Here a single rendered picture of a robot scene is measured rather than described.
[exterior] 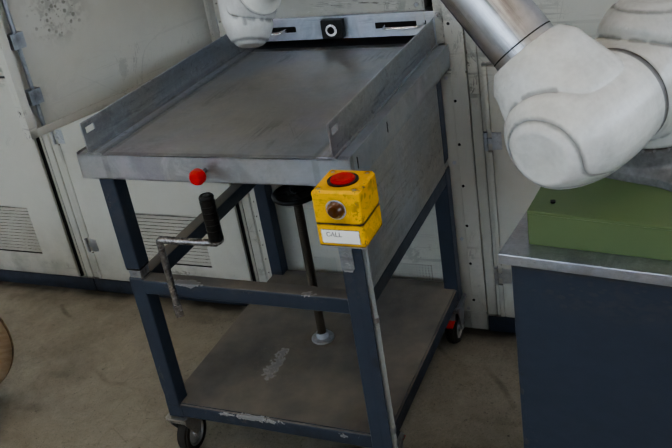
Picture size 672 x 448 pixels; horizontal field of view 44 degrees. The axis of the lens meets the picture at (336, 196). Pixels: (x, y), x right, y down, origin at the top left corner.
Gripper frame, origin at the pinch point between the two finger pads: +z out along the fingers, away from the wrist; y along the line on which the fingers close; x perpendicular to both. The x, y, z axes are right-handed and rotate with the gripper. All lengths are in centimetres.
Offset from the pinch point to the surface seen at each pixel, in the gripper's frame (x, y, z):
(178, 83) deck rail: -22.3, 28.1, -17.1
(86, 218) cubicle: -93, 62, 37
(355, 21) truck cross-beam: 11.3, 7.5, 11.2
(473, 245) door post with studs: 38, 64, 40
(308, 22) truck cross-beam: -2.1, 7.1, 11.0
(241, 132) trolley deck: 7, 42, -37
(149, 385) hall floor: -49, 109, 17
